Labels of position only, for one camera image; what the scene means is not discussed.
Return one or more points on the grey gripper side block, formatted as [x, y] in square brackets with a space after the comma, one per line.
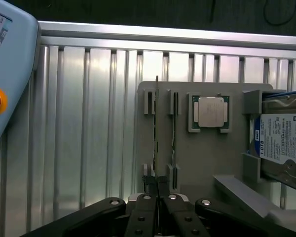
[132, 197]

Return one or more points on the silver CPU chip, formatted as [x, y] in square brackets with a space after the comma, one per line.
[210, 112]

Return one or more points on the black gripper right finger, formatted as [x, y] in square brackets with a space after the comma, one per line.
[182, 219]

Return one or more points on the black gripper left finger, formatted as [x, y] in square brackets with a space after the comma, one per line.
[140, 217]

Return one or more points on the grey parts rack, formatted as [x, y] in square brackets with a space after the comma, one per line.
[212, 153]

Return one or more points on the hard disk with blue rails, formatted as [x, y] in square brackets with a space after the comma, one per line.
[281, 133]

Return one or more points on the light blue teach pendant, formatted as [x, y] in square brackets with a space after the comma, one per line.
[14, 61]

